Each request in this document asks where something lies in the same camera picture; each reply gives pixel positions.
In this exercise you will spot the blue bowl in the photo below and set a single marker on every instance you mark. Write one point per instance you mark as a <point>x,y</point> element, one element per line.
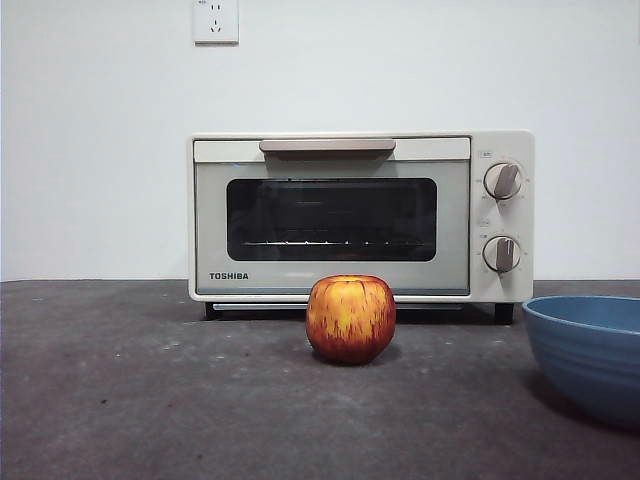
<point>590,360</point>

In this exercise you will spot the cream Toshiba toaster oven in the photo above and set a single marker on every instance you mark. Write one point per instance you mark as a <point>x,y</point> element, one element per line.
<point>502,145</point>

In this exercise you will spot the cream oven knob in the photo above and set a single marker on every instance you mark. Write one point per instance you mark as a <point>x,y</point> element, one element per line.
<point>501,254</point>
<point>502,181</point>

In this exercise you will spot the white wall socket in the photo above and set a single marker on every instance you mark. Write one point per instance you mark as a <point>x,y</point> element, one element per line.
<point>216,22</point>

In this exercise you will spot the red yellow apple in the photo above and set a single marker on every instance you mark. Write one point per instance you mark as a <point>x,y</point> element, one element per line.
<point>350,320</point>

